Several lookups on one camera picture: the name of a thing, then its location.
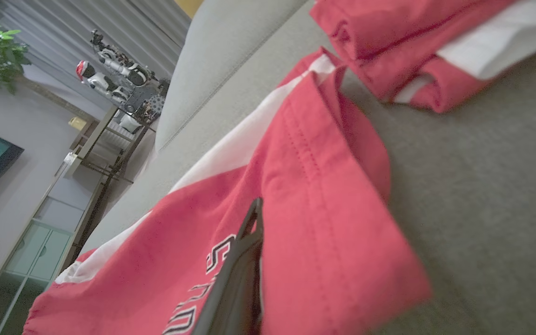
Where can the small yellow box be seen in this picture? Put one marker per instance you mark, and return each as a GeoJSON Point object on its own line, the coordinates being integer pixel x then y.
{"type": "Point", "coordinates": [77, 123]}

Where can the white toy robot red head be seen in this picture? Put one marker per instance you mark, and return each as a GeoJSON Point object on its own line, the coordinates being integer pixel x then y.
{"type": "Point", "coordinates": [98, 81]}

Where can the white black toy robot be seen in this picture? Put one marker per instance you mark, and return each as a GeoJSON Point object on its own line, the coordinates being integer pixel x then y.
{"type": "Point", "coordinates": [128, 67]}

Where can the metal frame side table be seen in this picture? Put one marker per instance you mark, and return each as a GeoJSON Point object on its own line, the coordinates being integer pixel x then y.
{"type": "Point", "coordinates": [93, 135]}

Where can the grey sofa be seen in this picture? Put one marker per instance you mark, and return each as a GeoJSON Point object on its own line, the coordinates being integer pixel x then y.
{"type": "Point", "coordinates": [482, 209]}

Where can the grey sofa back cushion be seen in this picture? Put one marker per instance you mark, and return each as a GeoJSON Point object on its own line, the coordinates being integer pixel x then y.
{"type": "Point", "coordinates": [221, 56]}

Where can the white glass door cabinet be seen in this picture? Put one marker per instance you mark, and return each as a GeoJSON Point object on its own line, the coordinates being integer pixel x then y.
{"type": "Point", "coordinates": [40, 251]}

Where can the red basketball shorts white trim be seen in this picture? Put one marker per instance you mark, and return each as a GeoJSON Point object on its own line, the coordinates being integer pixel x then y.
{"type": "Point", "coordinates": [324, 209]}

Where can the red white basketball jersey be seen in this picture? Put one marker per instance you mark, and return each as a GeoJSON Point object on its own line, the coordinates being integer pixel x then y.
{"type": "Point", "coordinates": [389, 37]}

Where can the grey pleated curtain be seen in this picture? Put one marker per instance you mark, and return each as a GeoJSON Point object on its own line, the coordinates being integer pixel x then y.
{"type": "Point", "coordinates": [63, 28]}

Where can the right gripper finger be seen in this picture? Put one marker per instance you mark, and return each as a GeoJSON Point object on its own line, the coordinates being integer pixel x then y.
{"type": "Point", "coordinates": [235, 302]}

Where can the mustard yellow cushion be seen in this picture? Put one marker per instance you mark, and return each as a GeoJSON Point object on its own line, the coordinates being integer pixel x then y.
{"type": "Point", "coordinates": [189, 5]}

